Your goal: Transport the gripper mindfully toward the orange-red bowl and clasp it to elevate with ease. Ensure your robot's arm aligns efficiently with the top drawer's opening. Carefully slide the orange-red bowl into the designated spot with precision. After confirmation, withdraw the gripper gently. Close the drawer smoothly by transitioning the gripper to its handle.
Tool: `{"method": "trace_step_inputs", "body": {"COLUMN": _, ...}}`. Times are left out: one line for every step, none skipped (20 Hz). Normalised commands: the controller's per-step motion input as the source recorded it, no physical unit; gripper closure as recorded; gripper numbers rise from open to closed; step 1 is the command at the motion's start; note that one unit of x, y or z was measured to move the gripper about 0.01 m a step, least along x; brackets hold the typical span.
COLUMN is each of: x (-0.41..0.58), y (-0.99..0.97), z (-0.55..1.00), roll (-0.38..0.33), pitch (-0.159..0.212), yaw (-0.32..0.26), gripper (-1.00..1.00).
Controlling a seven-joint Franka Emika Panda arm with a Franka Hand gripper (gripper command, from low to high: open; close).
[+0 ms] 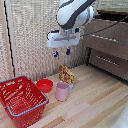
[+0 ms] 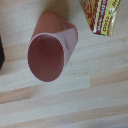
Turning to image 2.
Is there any pink plastic cup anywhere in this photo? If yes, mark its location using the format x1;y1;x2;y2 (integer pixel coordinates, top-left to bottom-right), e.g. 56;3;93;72
26;12;80;83

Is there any yellow red snack box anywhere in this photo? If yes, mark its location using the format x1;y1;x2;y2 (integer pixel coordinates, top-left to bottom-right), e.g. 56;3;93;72
81;0;122;37

